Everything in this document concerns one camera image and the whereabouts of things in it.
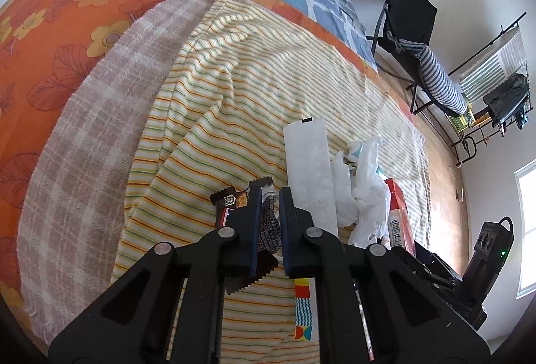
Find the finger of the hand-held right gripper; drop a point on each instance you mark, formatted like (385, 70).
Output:
(423, 267)
(444, 263)

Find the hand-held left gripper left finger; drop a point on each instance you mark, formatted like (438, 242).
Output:
(254, 230)

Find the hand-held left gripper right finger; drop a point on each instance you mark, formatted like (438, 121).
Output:
(285, 230)

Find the dark patterned wrapper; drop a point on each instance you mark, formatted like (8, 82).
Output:
(268, 230)

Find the red and white packet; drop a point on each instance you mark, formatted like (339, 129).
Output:
(224, 216)

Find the brown chocolate bar wrapper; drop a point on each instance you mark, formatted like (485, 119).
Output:
(228, 198)

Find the window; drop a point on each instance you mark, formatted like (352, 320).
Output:
(528, 230)

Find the red cardboard box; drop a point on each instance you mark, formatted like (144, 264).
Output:
(400, 217)

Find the crumpled white plastic bag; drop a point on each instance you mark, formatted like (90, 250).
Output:
(370, 200)

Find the colourful patterned packet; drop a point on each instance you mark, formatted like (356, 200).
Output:
(303, 313)

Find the green patterned cloth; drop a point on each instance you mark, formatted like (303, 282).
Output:
(462, 121)

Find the yellow striped towel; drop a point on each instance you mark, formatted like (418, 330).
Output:
(251, 75)

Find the dark hanging clothes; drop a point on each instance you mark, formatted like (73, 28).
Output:
(506, 100)

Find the green striped hanging cloth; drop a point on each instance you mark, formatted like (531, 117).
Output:
(490, 75)

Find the striped chair cushion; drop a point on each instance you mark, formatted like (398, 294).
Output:
(435, 75)

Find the beige checked towel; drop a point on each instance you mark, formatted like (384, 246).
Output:
(83, 138)

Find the black drying rack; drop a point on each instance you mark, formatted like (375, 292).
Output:
(488, 44)

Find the black folding chair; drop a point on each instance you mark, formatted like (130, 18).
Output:
(408, 8)

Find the orange floral bedsheet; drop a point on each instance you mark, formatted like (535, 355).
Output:
(63, 33)

